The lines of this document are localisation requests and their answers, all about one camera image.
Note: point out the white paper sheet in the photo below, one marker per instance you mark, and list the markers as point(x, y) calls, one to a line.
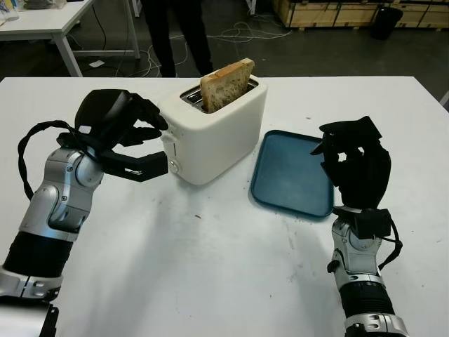
point(97, 64)

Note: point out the black waste bin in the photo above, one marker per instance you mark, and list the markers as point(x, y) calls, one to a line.
point(386, 22)

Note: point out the blue plastic tray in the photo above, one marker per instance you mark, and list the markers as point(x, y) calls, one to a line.
point(287, 175)

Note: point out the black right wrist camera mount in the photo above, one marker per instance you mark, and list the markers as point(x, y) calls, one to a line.
point(372, 223)

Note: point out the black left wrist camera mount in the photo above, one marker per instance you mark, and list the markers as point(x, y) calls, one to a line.
point(154, 166)

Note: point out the person in black trousers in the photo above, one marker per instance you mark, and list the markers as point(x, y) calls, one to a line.
point(161, 35)

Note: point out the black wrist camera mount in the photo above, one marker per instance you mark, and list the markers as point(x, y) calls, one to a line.
point(154, 166)
point(372, 223)

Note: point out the white office desk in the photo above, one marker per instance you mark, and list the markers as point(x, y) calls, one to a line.
point(52, 21)

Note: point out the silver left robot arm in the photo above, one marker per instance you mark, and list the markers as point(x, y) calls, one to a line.
point(63, 196)

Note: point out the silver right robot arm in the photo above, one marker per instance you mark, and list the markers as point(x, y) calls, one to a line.
point(361, 263)

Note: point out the stacked wooden crates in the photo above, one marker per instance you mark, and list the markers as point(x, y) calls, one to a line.
point(333, 14)

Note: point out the brown bread slice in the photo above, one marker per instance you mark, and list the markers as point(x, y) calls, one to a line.
point(224, 87)

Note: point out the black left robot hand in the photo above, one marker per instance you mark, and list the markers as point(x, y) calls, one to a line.
point(105, 116)

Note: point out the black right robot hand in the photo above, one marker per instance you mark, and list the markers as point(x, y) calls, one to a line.
point(361, 175)

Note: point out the white two-slot toaster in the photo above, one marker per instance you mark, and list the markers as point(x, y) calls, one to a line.
point(217, 147)

